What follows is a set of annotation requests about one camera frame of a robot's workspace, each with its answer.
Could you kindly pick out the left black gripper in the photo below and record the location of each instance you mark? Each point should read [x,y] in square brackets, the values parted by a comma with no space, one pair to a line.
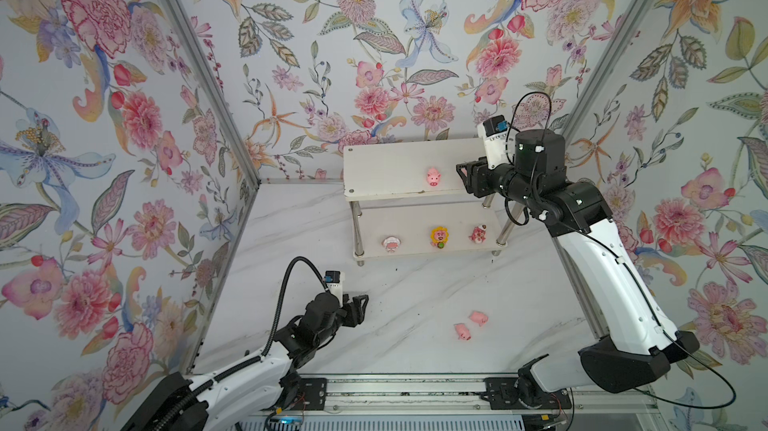
[354,304]

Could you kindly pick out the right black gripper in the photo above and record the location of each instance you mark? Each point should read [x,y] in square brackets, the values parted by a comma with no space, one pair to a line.
[477,177]

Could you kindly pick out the white pink doll toy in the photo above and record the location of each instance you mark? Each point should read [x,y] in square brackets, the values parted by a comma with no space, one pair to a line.
[391,244]

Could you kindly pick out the small red bear toy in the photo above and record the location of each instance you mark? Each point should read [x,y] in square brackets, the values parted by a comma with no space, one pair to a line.
[479,234]

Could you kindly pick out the pink pig toy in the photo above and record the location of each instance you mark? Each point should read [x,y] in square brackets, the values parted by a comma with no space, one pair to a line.
[433,177]
[462,331]
[479,318]

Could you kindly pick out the yellow red flower toy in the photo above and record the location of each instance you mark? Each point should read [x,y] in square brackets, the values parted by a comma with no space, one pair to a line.
[439,237]

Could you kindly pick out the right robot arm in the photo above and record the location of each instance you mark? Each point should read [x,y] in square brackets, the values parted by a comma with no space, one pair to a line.
[642,343]

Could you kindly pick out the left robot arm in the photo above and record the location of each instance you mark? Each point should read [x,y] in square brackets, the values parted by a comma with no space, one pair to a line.
[263,381]

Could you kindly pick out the white two-tier shelf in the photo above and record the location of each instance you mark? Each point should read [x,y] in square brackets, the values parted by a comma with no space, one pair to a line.
[385,186]

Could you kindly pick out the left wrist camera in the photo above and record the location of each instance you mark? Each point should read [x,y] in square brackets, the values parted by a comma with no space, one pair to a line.
[334,283]

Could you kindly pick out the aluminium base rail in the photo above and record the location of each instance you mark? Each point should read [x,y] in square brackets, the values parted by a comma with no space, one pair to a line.
[463,393]

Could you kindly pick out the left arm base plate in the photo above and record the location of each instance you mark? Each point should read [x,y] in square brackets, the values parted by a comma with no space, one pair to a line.
[304,394]

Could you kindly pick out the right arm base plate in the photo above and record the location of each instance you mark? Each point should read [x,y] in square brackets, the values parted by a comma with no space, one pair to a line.
[512,393]

